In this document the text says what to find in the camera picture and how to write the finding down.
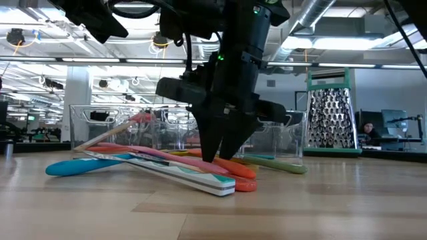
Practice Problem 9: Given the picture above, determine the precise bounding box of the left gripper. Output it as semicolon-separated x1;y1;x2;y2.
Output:
49;0;129;44

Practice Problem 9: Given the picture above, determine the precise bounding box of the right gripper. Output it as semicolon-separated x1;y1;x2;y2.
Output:
155;49;288;163

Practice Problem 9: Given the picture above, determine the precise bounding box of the orange plastic spatula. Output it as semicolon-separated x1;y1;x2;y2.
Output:
186;148;257;180

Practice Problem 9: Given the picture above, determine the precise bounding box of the pink silicone spoon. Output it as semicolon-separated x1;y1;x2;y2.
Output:
95;142;232;175

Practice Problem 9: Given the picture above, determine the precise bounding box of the red spatula wooden handle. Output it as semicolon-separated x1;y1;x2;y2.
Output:
72;111;157;151

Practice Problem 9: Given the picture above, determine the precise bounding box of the yellow plastic spoon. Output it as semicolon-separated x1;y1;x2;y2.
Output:
168;149;201;157

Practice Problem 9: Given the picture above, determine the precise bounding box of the white building column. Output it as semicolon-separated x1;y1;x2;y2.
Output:
61;65;93;143

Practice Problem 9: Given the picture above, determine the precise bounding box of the teal metal box grater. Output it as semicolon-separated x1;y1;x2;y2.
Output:
303;68;363;158

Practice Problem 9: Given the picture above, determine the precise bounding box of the dark background monitor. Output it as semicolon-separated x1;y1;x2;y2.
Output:
354;111;384;138

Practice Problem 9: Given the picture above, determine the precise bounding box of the person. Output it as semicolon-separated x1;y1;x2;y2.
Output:
358;121;382;141

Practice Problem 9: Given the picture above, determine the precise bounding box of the blue plastic spoon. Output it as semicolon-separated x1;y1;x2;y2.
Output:
45;153;141;177

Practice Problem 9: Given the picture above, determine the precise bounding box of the grey metal cylinder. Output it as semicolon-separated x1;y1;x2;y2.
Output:
3;139;15;160

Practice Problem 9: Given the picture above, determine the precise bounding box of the grey background monitor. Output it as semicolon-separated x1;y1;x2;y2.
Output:
381;109;410;134

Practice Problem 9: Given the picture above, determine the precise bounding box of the silver air duct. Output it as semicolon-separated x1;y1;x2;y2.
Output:
266;0;336;64

